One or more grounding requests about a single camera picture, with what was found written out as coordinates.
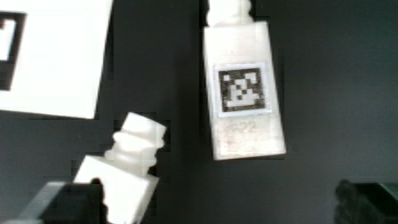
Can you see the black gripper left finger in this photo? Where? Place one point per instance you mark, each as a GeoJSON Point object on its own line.
{"type": "Point", "coordinates": [68, 204]}

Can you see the white L-shaped obstacle fence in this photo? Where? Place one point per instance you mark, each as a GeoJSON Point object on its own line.
{"type": "Point", "coordinates": [59, 62]}

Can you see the white table leg with tag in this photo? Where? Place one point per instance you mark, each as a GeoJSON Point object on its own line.
{"type": "Point", "coordinates": [240, 83]}

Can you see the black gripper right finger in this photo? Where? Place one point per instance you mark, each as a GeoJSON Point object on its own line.
{"type": "Point", "coordinates": [366, 203]}

